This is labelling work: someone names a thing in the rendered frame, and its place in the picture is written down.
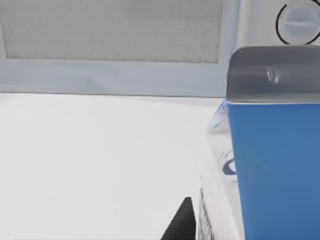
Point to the pale microwave oven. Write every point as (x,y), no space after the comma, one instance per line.
(252,27)

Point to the blue bottle with grey cap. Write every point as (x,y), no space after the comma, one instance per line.
(275,155)

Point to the white microwave knob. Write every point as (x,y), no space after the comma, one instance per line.
(298,23)

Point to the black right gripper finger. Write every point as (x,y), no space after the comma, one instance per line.
(183,225)

